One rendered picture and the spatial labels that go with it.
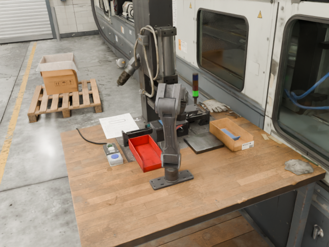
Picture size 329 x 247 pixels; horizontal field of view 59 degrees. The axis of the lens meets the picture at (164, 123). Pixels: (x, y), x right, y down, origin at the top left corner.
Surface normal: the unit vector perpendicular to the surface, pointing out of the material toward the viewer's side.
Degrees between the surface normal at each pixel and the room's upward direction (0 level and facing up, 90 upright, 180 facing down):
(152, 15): 90
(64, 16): 90
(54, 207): 0
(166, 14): 90
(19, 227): 0
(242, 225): 0
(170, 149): 98
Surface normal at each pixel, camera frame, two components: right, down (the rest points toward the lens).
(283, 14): -0.94, 0.18
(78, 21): 0.32, 0.41
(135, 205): -0.04, -0.89
